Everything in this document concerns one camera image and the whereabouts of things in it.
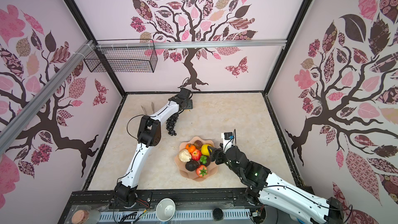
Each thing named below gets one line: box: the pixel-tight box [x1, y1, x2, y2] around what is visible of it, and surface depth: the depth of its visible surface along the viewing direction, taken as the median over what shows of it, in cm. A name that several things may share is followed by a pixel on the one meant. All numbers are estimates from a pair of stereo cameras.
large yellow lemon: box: [201, 144, 212, 157], surface depth 84 cm
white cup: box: [155, 197, 176, 222], surface depth 70 cm
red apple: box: [190, 149, 203, 162], surface depth 83 cm
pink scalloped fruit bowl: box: [174, 136, 218, 182], surface depth 81 cm
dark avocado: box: [185, 159, 199, 172], surface depth 79 cm
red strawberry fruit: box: [195, 164, 208, 178], surface depth 78 cm
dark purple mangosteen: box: [199, 155, 211, 167], surface depth 82 cm
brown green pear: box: [193, 140, 203, 149], surface depth 87 cm
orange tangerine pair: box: [185, 143, 196, 153], surface depth 83 cm
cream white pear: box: [178, 148, 192, 163], surface depth 81 cm
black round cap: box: [212, 207, 224, 221], surface depth 63 cm
